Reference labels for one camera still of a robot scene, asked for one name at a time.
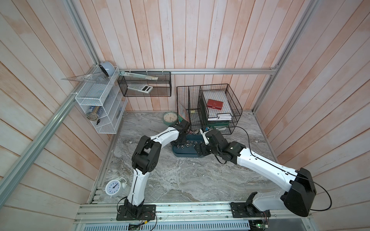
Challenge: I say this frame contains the colourful paper folders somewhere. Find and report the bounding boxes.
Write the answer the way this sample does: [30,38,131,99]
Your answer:
[178,104,190,122]

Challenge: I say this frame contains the grey round speaker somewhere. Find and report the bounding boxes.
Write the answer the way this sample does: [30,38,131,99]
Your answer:
[99,61,115,78]

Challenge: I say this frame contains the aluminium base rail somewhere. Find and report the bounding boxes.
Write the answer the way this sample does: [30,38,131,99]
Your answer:
[72,201,318,231]

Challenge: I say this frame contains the black wire desk organizer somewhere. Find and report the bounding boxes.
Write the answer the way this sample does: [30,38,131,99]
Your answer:
[176,84,242,135]

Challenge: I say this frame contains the white alarm clock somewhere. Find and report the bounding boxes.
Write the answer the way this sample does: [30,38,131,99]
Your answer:
[104,177,127,197]

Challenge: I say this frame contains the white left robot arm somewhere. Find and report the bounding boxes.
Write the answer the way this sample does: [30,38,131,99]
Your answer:
[116,120,190,220]

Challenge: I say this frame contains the green round clock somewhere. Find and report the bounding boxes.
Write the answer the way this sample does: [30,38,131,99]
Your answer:
[163,111,178,126]

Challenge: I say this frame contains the white calculator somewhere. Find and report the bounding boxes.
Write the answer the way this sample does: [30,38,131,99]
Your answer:
[128,84,153,94]

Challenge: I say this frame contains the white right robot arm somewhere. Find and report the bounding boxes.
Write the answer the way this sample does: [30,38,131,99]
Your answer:
[195,141,318,217]

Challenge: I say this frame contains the black wire wall basket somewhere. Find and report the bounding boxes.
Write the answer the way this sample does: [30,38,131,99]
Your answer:
[118,71,172,97]

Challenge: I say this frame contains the clear triangle ruler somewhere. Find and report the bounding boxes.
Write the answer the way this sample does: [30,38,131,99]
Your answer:
[62,72,110,84]

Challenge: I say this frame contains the teal plastic storage box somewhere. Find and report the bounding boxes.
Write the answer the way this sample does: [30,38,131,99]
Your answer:
[172,134,204,158]

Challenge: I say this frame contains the white wire mesh shelf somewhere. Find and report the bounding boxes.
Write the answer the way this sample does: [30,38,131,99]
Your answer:
[75,66,127,134]

